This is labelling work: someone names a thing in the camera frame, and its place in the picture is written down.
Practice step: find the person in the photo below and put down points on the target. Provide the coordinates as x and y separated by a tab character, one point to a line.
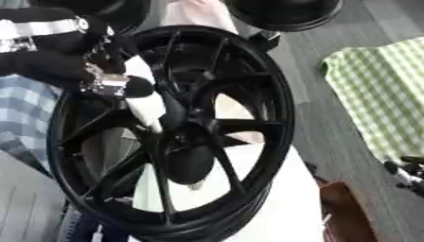
196	14

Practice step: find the black spoked wheel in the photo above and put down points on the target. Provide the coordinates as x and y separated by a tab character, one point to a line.
189	164

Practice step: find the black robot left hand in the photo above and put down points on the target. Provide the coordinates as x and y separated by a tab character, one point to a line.
60	64

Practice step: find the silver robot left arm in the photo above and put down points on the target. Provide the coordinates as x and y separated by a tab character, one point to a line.
33	30

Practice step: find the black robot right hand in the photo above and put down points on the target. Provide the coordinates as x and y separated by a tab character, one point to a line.
409	176

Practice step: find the brown box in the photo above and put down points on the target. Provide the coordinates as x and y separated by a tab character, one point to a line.
345	214

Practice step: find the black wheel stand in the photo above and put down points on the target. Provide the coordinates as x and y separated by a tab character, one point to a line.
265	41

